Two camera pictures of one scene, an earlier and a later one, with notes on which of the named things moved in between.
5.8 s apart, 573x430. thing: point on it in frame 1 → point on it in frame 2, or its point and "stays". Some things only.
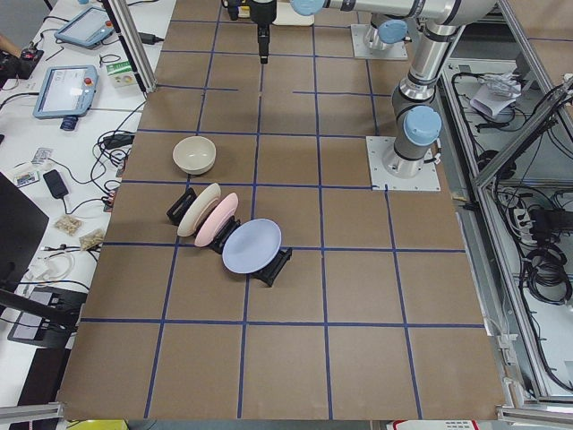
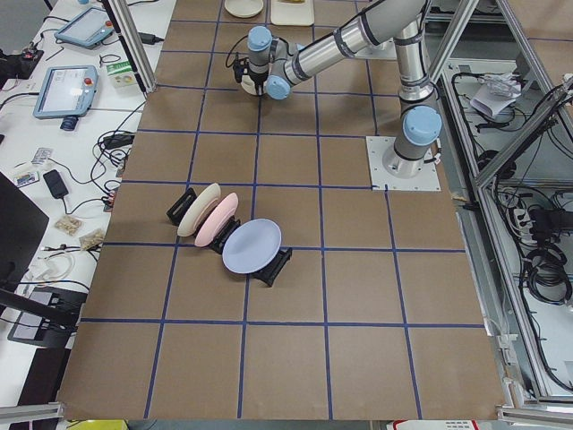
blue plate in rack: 252,246 stays
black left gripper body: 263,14 → 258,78
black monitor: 22,224 stays
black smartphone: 55,184 stays
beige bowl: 194,155 → 249,84
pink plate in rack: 220,214 stays
